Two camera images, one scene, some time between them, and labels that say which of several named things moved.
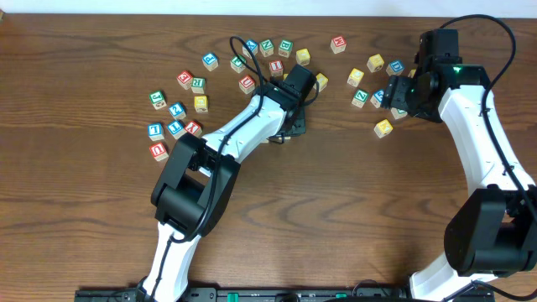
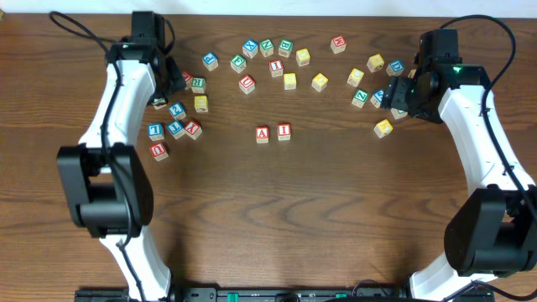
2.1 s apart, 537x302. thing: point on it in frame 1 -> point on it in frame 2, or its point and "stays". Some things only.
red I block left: x=276 y=68 stays
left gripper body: x=296 y=124 -> x=174 y=78
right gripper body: x=394 y=93 stays
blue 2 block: x=179 y=111 stays
